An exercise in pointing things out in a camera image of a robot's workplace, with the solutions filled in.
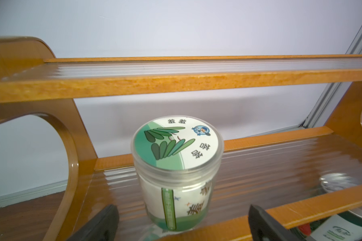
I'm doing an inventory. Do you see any orange wooden three-tier shelf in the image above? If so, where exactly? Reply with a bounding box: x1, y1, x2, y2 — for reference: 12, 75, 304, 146
0, 37, 362, 241

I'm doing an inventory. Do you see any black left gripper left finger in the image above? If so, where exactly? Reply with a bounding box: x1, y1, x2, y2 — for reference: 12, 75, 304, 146
67, 204, 119, 241

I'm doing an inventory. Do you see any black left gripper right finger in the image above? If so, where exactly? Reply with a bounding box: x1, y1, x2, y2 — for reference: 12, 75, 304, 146
248, 205, 300, 241

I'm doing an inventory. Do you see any mimosa seed jar green label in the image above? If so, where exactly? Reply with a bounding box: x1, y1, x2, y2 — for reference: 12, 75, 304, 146
131, 115, 224, 232

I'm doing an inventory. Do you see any metal can green label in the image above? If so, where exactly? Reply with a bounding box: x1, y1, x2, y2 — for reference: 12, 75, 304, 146
290, 173, 362, 241

